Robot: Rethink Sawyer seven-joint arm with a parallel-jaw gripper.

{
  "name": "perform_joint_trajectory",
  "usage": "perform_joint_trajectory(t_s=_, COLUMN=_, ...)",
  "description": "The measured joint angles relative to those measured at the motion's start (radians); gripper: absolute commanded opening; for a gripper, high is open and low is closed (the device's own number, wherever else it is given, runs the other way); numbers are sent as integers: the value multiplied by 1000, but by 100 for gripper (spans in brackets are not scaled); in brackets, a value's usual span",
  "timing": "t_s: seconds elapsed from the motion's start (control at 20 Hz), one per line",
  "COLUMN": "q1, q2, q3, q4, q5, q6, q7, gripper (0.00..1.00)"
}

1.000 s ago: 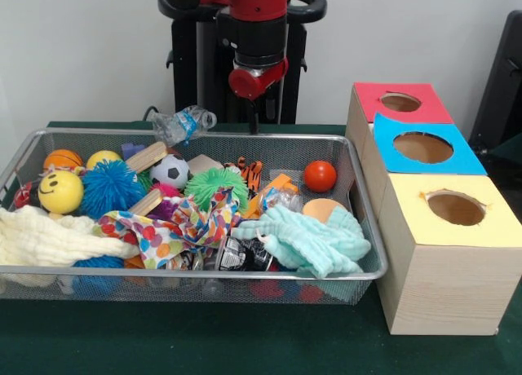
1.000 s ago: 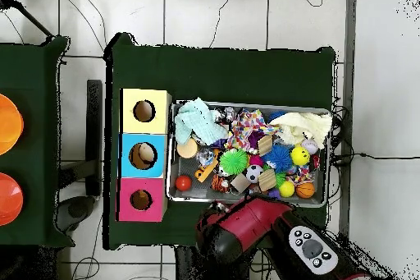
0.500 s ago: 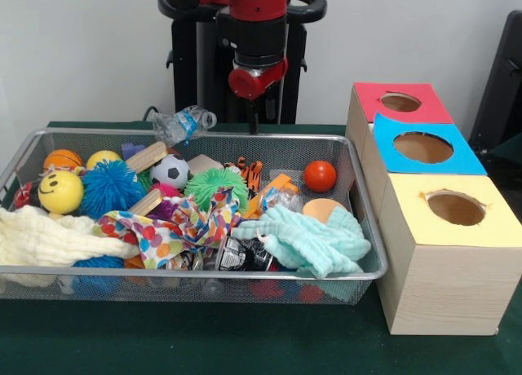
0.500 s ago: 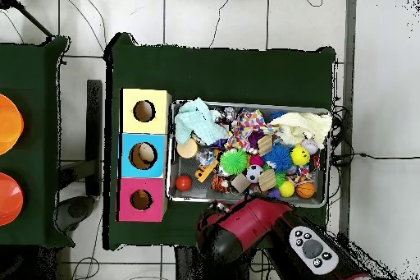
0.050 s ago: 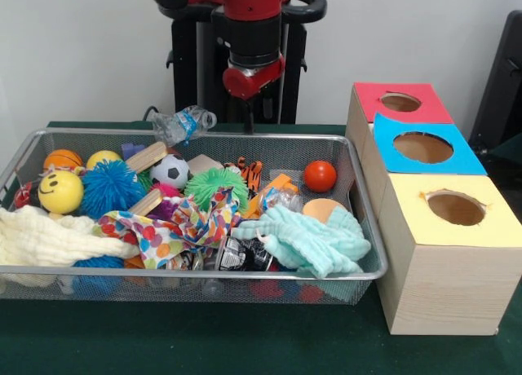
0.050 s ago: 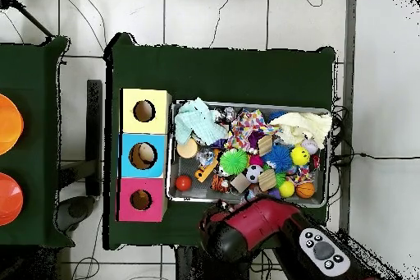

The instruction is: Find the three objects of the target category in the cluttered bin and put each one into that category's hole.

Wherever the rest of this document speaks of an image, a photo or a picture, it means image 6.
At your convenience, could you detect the black cable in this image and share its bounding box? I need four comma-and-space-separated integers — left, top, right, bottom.
331, 150, 420, 163
209, 0, 239, 48

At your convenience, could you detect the shallow clear mesh bin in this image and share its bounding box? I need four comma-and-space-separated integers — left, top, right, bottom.
167, 100, 331, 209

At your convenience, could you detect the black stand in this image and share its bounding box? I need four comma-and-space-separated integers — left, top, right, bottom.
84, 79, 105, 197

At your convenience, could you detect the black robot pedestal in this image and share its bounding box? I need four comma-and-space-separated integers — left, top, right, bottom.
173, 246, 206, 280

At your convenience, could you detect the large yellow ball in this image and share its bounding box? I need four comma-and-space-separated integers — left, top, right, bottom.
290, 145, 311, 168

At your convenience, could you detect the orange striped tiger plush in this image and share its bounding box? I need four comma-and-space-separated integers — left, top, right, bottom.
210, 173, 231, 195

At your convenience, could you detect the toy hamburger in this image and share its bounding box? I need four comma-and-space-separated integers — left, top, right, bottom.
176, 138, 199, 160

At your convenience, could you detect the colourful polka dot cloth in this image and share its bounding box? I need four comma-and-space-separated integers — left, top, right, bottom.
226, 108, 277, 155

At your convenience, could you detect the blue spiky ball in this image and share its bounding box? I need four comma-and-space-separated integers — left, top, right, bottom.
264, 145, 294, 175

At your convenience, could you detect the orange flat plastic toy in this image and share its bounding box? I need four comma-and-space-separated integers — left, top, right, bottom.
193, 158, 220, 182

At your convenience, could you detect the red ball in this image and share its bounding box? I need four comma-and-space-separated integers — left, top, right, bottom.
175, 174, 194, 192

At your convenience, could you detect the green furry monster toy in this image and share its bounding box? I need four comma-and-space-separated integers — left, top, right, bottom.
219, 148, 250, 176

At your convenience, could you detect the dark green table cloth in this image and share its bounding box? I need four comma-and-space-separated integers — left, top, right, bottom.
0, 35, 71, 248
103, 32, 337, 255

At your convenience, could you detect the orange toy basketball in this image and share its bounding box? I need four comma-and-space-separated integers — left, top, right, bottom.
294, 181, 316, 200

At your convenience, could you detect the wooden box with three holes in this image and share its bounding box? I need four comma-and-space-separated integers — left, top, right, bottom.
117, 88, 173, 223

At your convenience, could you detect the mint green cloth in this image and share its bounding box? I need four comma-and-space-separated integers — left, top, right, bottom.
173, 98, 230, 147

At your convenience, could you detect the cream yellow cloth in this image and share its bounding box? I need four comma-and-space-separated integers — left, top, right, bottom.
272, 112, 334, 150

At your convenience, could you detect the orange bowl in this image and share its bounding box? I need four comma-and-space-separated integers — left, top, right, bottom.
0, 172, 25, 227
0, 93, 25, 157

